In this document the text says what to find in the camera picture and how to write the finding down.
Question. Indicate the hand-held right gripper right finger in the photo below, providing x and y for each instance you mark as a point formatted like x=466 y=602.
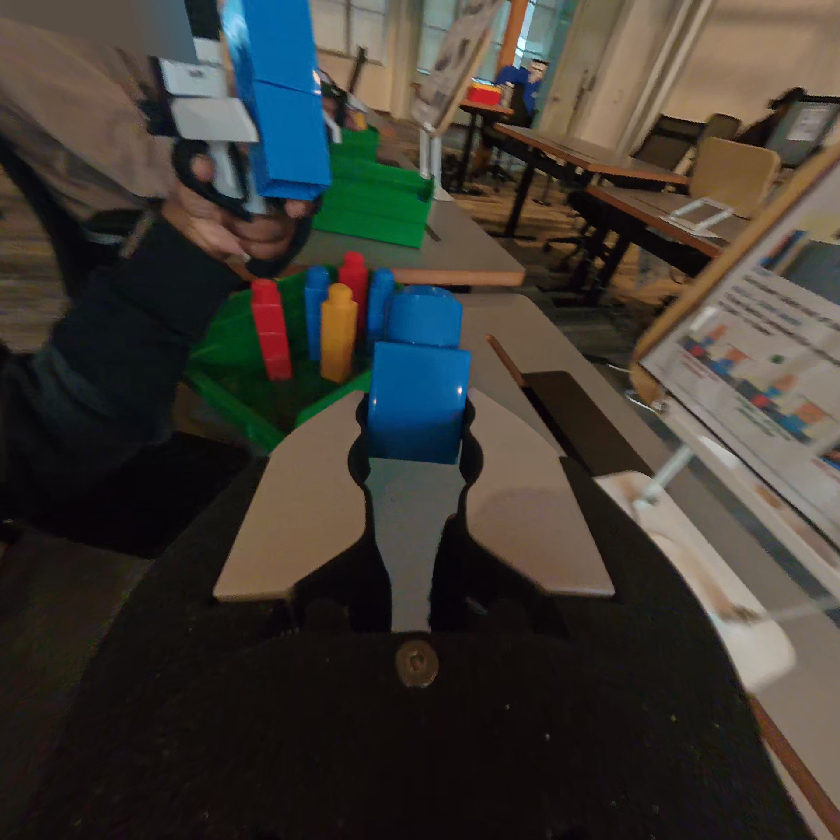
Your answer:
x=538 y=518

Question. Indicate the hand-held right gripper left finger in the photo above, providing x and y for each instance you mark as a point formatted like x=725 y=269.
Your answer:
x=295 y=505

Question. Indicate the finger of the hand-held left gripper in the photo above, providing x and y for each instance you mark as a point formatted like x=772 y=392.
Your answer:
x=334 y=124
x=213 y=121

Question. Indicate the green plastic bin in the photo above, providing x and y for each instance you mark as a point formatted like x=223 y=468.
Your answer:
x=229 y=394
x=358 y=144
x=374 y=210

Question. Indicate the red block tower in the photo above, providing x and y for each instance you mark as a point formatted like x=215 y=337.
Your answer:
x=354 y=275
x=272 y=328

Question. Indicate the blue mega block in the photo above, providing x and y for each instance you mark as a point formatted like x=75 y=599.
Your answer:
x=420 y=400

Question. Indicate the person's left forearm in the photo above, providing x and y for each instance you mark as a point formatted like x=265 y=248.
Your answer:
x=131 y=328

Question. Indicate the yellow block tower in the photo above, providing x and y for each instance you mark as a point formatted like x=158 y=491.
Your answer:
x=339 y=334

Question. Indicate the blue block tower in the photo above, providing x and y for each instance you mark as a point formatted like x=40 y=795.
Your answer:
x=380 y=302

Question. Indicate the person's left hand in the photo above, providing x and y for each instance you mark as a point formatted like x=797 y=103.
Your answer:
x=262 y=236

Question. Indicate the black round pad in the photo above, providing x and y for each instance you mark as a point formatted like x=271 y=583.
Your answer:
x=197 y=505

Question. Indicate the white poster stand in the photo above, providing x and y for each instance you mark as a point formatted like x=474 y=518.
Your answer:
x=695 y=571
x=432 y=154

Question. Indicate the instruction poster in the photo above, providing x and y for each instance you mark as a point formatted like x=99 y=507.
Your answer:
x=774 y=367
x=459 y=59

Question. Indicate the red box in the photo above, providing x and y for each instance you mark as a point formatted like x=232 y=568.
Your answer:
x=484 y=93

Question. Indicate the wooden desk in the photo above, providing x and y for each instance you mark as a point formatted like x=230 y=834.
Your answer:
x=577 y=151
x=656 y=203

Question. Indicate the black chair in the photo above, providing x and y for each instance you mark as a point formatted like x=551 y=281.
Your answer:
x=669 y=141

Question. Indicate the white sheet stand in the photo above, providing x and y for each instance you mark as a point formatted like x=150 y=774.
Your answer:
x=702 y=213

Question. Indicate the beige chair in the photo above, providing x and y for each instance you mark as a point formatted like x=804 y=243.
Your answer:
x=735 y=177

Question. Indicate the dark framed screen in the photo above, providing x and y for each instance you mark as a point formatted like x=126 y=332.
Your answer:
x=807 y=128

